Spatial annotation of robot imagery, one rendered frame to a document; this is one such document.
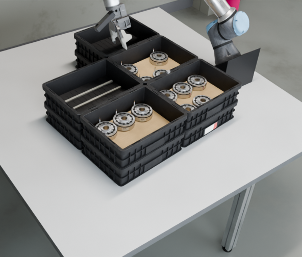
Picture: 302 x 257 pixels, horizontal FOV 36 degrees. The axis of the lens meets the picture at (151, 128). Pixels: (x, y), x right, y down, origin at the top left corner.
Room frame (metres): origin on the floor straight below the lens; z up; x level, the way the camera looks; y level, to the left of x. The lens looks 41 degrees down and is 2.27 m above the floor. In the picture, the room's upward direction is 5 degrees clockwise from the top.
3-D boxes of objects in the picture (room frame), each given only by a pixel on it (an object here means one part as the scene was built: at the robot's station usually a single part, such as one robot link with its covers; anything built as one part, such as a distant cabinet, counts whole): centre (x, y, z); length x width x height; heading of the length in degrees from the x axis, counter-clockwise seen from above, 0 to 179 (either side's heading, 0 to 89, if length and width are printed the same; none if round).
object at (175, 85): (1.98, -0.14, 0.86); 0.10 x 0.10 x 0.01
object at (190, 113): (1.93, -0.20, 0.92); 0.40 x 0.30 x 0.02; 136
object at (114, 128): (1.61, 0.20, 0.86); 0.10 x 0.10 x 0.01
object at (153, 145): (1.64, 0.08, 0.87); 0.40 x 0.30 x 0.11; 136
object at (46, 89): (1.85, 0.30, 0.92); 0.40 x 0.30 x 0.02; 136
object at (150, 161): (1.64, 0.08, 0.76); 0.40 x 0.30 x 0.12; 136
